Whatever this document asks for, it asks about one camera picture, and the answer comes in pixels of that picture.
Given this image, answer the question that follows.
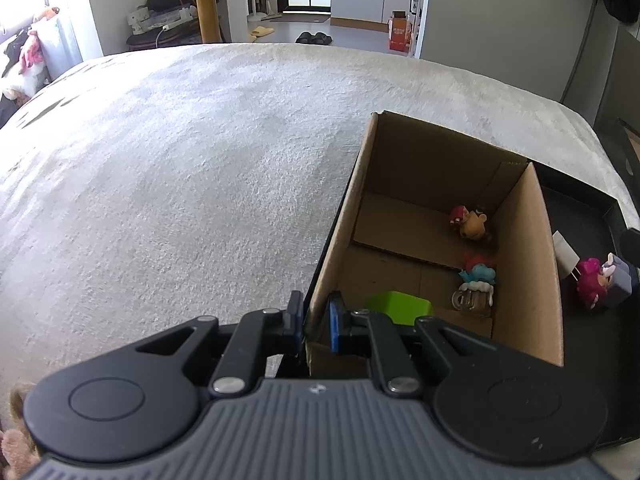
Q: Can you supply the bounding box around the framed cardboard panel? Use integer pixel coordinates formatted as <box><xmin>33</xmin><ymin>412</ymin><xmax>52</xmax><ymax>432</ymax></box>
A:
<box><xmin>619</xmin><ymin>119</ymin><xmax>640</xmax><ymax>173</ymax></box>

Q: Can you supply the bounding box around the black tray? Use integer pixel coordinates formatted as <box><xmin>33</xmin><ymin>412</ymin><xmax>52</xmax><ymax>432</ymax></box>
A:
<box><xmin>275</xmin><ymin>157</ymin><xmax>640</xmax><ymax>453</ymax></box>

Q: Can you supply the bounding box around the lavender cube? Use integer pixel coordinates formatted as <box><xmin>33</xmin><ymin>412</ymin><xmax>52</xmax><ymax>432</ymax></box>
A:
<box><xmin>602</xmin><ymin>254</ymin><xmax>640</xmax><ymax>308</ymax></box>

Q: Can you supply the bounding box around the small beer mug toy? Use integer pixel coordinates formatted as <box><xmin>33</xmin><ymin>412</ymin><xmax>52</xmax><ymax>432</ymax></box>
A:
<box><xmin>452</xmin><ymin>282</ymin><xmax>496</xmax><ymax>317</ymax></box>

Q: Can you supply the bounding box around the pink plush toy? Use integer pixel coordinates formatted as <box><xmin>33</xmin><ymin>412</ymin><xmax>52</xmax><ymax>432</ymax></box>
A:
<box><xmin>17</xmin><ymin>5</ymin><xmax>61</xmax><ymax>76</ymax></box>

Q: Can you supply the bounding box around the white fuzzy blanket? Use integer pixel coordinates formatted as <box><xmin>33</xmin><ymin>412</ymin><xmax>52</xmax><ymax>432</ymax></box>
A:
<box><xmin>0</xmin><ymin>42</ymin><xmax>633</xmax><ymax>401</ymax></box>

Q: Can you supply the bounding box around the small brown bear figure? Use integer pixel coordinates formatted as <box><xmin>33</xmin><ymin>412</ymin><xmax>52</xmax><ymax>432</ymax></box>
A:
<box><xmin>449</xmin><ymin>204</ymin><xmax>493</xmax><ymax>242</ymax></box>

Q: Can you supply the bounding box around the beige fuzzy fabric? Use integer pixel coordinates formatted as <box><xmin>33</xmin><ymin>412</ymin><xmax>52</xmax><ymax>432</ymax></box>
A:
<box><xmin>0</xmin><ymin>382</ymin><xmax>41</xmax><ymax>480</ymax></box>

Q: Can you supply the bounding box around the white power strip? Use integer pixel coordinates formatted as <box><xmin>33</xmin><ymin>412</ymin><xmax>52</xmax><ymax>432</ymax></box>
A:
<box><xmin>127</xmin><ymin>5</ymin><xmax>196</xmax><ymax>31</ymax></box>

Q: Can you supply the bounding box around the red cardboard box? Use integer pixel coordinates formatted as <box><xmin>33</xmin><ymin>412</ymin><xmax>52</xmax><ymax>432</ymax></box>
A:
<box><xmin>387</xmin><ymin>10</ymin><xmax>413</xmax><ymax>52</ymax></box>

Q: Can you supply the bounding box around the grey board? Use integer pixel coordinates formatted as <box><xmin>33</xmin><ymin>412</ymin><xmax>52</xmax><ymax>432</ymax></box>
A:
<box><xmin>592</xmin><ymin>25</ymin><xmax>640</xmax><ymax>136</ymax></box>

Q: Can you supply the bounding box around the green cube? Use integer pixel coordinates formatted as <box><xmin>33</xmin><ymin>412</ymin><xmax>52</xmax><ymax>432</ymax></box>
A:
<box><xmin>362</xmin><ymin>291</ymin><xmax>433</xmax><ymax>326</ymax></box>

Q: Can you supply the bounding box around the pink figurine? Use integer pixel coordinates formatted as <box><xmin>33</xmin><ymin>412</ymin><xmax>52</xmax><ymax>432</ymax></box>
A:
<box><xmin>575</xmin><ymin>257</ymin><xmax>613</xmax><ymax>311</ymax></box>

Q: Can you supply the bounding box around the white charger plug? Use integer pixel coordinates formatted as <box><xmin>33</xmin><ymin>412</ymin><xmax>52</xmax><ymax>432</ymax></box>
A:
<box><xmin>552</xmin><ymin>230</ymin><xmax>581</xmax><ymax>281</ymax></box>

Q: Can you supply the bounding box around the yellow round table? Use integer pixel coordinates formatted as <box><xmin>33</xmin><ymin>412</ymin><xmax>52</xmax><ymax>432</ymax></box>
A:
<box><xmin>129</xmin><ymin>0</ymin><xmax>281</xmax><ymax>43</ymax></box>

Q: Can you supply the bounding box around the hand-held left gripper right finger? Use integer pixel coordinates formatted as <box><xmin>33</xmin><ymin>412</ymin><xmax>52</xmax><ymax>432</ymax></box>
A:
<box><xmin>327</xmin><ymin>291</ymin><xmax>506</xmax><ymax>402</ymax></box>

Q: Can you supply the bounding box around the brown cardboard box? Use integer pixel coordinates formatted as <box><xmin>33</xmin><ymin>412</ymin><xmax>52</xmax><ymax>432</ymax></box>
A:
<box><xmin>305</xmin><ymin>110</ymin><xmax>566</xmax><ymax>381</ymax></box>

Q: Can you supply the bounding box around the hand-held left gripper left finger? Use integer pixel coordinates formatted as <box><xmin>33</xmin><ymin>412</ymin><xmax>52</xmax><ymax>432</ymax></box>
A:
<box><xmin>134</xmin><ymin>290</ymin><xmax>307</xmax><ymax>402</ymax></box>

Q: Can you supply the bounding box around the blue figurine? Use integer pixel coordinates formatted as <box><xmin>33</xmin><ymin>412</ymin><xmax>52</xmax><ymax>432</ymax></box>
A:
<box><xmin>459</xmin><ymin>254</ymin><xmax>497</xmax><ymax>284</ymax></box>

